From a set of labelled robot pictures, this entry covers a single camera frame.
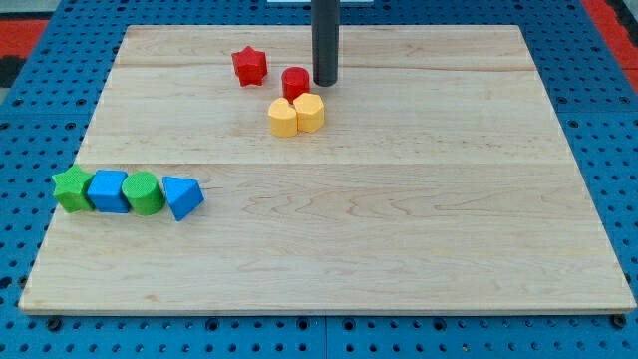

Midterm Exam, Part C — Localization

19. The yellow hexagon block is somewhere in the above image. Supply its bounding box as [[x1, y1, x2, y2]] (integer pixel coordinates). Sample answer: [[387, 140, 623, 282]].
[[293, 93, 325, 133]]

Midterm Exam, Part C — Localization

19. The green cylinder block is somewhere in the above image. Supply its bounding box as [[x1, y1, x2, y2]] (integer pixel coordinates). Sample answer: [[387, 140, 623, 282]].
[[122, 172, 165, 215]]

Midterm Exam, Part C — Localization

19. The blue triangle block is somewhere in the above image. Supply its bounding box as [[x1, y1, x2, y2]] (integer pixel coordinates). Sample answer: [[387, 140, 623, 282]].
[[162, 177, 204, 221]]

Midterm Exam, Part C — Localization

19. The yellow heart block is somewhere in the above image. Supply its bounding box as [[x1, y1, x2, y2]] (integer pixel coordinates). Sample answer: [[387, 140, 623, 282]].
[[267, 98, 298, 138]]

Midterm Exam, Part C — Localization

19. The blue cube block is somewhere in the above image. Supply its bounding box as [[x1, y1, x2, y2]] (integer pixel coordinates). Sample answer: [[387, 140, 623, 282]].
[[87, 170, 131, 213]]

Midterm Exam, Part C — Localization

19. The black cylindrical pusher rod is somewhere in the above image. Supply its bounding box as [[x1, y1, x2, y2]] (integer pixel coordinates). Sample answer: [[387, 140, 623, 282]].
[[310, 0, 340, 87]]

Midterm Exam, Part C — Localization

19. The green star block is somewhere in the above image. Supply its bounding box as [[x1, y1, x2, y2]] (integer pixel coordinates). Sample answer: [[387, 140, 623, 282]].
[[52, 165, 95, 213]]

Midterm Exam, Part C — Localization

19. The red cylinder block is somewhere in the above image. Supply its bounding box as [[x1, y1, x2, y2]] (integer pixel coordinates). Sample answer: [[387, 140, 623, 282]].
[[281, 67, 310, 104]]

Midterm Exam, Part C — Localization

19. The light wooden board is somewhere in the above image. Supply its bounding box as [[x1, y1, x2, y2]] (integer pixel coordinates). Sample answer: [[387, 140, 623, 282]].
[[19, 25, 636, 316]]

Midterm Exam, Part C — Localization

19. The red star block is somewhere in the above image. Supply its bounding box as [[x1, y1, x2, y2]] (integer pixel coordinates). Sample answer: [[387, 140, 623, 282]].
[[231, 46, 268, 87]]

